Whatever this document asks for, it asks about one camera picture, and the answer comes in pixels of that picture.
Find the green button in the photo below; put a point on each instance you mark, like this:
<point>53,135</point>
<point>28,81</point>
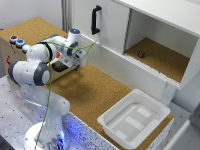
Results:
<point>26,47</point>

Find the purple block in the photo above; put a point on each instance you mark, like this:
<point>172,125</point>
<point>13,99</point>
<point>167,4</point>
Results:
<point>141,54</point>

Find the wooden drawer box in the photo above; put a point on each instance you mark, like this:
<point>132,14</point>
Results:
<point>32,28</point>

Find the white sliding door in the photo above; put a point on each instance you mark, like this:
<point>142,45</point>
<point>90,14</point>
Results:
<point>111,25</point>

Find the white plastic box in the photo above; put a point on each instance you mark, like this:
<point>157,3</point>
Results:
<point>133,120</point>

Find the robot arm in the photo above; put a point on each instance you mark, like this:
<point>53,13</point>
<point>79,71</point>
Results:
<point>29,70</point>

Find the blue button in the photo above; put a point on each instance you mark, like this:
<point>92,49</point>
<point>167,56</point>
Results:
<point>20,42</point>

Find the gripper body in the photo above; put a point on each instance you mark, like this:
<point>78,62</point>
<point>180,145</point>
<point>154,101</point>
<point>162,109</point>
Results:
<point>76,59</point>

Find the red button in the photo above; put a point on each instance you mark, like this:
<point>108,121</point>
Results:
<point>13,38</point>

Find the white cabinet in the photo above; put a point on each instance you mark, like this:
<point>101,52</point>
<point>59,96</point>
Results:
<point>173,20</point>

